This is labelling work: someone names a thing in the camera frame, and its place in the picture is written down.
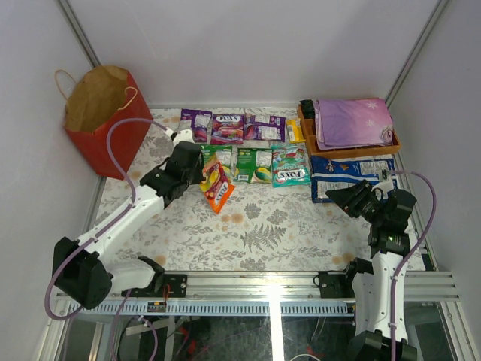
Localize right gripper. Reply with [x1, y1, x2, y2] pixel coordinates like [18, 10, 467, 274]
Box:
[325, 180, 386, 225]

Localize orange Fox's candy bag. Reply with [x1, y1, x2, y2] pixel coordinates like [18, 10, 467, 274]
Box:
[199, 154, 234, 214]

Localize blue chips bag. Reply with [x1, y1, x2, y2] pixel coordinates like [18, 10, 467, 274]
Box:
[310, 156, 395, 204]

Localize purple snack packet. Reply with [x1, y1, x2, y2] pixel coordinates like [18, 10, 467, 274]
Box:
[178, 108, 213, 143]
[244, 114, 286, 141]

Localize colourful snack packet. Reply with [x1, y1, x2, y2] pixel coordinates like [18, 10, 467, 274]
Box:
[210, 114, 245, 145]

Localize green yellow snack bag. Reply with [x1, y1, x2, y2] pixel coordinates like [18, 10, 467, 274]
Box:
[234, 148, 272, 184]

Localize green white snack packet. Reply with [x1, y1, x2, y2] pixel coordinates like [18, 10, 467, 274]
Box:
[271, 144, 310, 187]

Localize yellow snack packet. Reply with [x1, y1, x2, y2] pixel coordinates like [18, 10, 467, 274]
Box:
[286, 119, 305, 144]

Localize wooden tray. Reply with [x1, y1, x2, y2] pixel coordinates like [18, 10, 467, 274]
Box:
[296, 103, 402, 161]

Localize red paper bag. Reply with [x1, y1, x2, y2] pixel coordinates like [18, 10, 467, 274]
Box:
[54, 65, 153, 180]

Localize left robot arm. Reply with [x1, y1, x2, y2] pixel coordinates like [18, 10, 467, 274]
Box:
[53, 141, 203, 310]

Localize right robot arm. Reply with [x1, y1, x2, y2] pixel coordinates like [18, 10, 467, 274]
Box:
[325, 180, 418, 360]

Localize purple folded cloth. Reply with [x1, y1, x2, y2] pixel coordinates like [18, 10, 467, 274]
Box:
[313, 98, 394, 150]

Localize black items in tray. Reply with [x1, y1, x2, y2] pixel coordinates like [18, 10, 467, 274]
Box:
[299, 99, 316, 120]

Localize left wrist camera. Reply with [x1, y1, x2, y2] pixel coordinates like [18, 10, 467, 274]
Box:
[165, 128, 194, 147]

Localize aluminium rail frame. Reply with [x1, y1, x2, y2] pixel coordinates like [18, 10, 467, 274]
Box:
[32, 270, 474, 361]

